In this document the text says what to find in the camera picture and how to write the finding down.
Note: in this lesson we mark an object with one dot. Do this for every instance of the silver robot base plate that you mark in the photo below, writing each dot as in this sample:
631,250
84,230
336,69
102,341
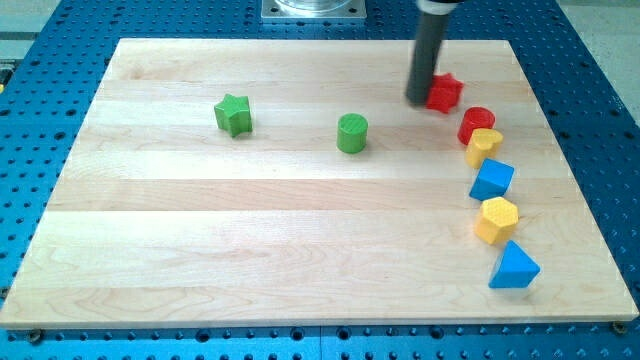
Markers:
313,9

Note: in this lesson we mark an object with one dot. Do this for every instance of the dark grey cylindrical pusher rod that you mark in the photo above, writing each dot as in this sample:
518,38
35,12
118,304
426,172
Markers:
432,25

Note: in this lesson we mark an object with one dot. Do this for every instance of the yellow hexagon block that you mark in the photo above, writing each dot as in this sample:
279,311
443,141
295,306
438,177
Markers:
497,220

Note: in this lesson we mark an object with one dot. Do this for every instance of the green star block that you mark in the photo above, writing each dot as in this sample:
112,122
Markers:
233,115

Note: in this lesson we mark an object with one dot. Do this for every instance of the light wooden board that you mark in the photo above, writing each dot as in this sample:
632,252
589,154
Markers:
161,219

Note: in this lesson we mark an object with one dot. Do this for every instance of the red star block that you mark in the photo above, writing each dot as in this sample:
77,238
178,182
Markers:
445,93

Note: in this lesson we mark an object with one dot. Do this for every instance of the yellow heart block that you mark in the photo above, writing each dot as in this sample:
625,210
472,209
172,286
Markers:
482,144

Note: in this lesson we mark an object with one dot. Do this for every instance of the blue triangle block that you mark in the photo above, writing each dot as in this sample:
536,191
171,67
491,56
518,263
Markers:
514,268

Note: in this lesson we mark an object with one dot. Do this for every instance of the red cylinder block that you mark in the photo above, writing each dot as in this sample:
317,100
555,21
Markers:
474,118

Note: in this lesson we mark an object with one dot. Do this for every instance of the blue cube block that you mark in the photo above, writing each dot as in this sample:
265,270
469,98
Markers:
493,180

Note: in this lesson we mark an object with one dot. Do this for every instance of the green cylinder block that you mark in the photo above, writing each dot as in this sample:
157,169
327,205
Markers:
352,131

